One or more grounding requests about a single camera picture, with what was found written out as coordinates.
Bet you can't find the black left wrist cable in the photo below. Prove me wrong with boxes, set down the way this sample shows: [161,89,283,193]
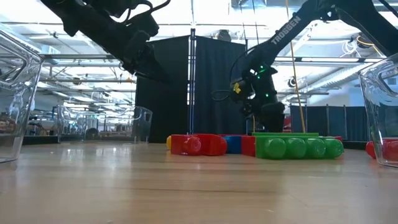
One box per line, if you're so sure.
[123,0,172,24]

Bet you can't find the blue four-stud block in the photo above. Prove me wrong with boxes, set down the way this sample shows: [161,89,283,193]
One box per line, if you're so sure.
[222,134,243,155]

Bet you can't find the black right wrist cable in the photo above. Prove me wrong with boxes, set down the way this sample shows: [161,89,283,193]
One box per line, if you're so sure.
[212,46,249,102]

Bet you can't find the yellow cable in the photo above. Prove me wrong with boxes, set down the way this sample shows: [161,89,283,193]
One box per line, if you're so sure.
[285,0,307,134]

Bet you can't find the low black divider panels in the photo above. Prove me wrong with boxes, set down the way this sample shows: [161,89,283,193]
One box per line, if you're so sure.
[289,104,369,143]

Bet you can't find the clear plastic bin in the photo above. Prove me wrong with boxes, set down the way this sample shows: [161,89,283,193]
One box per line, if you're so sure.
[0,29,44,164]
[57,105,154,144]
[357,52,398,169]

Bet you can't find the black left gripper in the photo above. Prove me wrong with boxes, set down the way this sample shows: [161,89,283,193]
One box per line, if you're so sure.
[119,12,171,84]

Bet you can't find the large red block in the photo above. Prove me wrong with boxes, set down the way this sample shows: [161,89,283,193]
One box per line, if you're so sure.
[170,134,228,157]

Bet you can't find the green four-stud block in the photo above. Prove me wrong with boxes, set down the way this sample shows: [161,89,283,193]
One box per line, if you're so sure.
[255,136,345,161]

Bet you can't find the black partition screen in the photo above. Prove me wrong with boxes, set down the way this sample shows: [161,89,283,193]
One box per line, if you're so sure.
[135,28,249,144]

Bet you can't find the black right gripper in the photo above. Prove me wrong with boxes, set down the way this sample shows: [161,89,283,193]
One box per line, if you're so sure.
[229,58,285,133]

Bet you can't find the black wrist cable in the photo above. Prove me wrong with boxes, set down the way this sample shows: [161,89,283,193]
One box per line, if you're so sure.
[123,0,172,24]
[212,46,249,102]

